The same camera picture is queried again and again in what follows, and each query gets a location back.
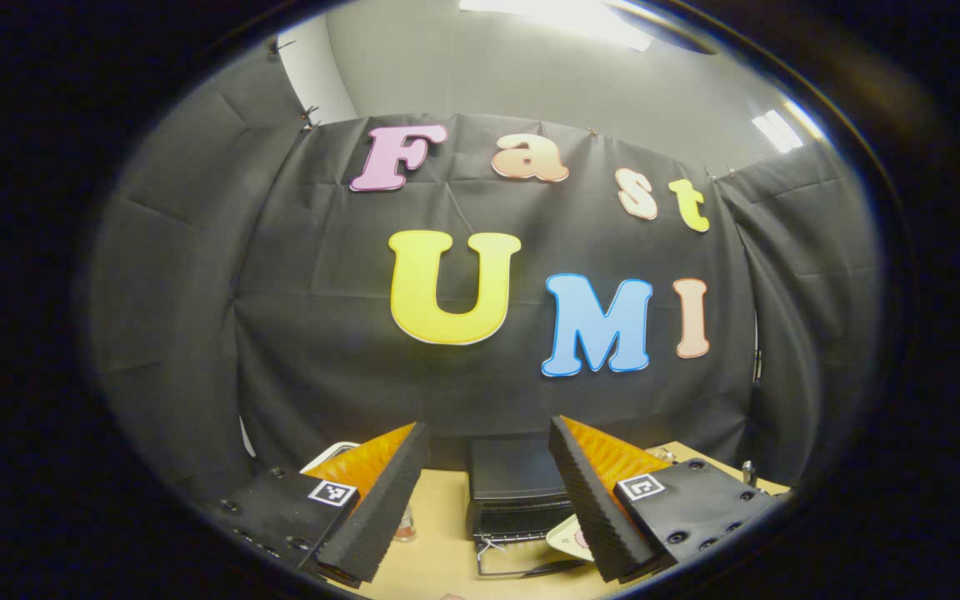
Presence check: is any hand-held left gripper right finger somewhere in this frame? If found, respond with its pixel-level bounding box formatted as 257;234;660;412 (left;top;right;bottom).
548;415;781;584

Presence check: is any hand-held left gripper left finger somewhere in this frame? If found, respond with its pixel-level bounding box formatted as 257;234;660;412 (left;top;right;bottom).
209;422;431;586

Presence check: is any large ceiling light panel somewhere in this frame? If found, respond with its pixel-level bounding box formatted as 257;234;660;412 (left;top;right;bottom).
458;0;656;53

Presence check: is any black backdrop cloth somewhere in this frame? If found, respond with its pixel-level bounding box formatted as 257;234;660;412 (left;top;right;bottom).
84;37;887;501

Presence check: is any small ceiling light panel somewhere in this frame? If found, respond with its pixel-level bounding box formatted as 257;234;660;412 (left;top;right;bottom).
752;109;805;154

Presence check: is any black electric oven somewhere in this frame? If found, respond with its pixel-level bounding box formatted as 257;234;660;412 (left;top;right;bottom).
465;433;593;580

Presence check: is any white kitchen appliance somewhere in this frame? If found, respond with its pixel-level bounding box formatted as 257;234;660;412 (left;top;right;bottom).
301;441;362;476

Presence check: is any cream square plate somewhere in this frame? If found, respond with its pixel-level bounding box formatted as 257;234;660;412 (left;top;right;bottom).
545;514;594;561

